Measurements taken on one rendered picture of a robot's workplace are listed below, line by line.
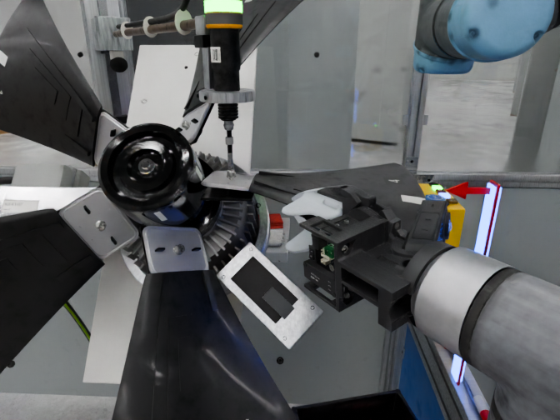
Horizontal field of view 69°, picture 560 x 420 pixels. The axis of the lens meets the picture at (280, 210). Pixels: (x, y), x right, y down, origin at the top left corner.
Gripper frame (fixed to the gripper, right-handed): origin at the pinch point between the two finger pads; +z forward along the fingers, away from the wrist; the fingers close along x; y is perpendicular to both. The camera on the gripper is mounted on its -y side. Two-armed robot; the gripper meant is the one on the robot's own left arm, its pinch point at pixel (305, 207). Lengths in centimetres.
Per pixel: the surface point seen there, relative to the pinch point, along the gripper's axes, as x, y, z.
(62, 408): 114, 43, 118
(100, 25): -23, 3, 69
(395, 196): 1.7, -12.6, -2.7
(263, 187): -1.8, 2.4, 5.2
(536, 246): 53, -102, 16
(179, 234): 4.0, 12.0, 12.2
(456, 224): 18.1, -39.0, 4.8
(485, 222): 6.6, -22.7, -9.6
